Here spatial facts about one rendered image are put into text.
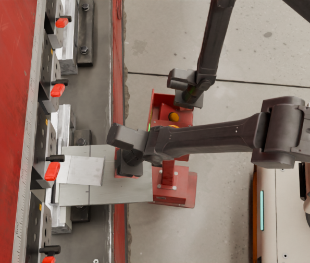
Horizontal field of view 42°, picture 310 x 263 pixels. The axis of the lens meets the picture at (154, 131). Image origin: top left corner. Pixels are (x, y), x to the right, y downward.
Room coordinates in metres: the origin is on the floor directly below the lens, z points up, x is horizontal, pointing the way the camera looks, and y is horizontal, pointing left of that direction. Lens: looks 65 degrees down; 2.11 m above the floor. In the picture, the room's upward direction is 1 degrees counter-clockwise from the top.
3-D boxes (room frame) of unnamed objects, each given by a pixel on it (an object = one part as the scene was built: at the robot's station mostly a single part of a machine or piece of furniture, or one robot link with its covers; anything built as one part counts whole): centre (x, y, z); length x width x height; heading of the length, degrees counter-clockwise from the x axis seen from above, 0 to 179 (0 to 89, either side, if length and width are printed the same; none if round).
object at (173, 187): (0.66, -0.06, 0.13); 0.10 x 0.10 x 0.01; 82
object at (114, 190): (0.39, 0.14, 1.00); 0.26 x 0.18 x 0.01; 92
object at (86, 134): (0.43, 0.23, 0.89); 0.30 x 0.05 x 0.03; 2
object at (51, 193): (0.41, 0.29, 0.98); 0.20 x 0.03 x 0.03; 2
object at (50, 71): (0.57, 0.29, 1.26); 0.15 x 0.09 x 0.17; 2
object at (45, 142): (0.37, 0.29, 1.26); 0.15 x 0.09 x 0.17; 2
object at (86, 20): (1.00, 0.25, 0.89); 0.30 x 0.05 x 0.03; 2
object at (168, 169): (0.66, -0.06, 0.39); 0.05 x 0.05 x 0.54; 82
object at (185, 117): (0.66, -0.06, 0.75); 0.20 x 0.16 x 0.18; 172
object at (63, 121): (0.45, 0.29, 0.92); 0.39 x 0.06 x 0.10; 2
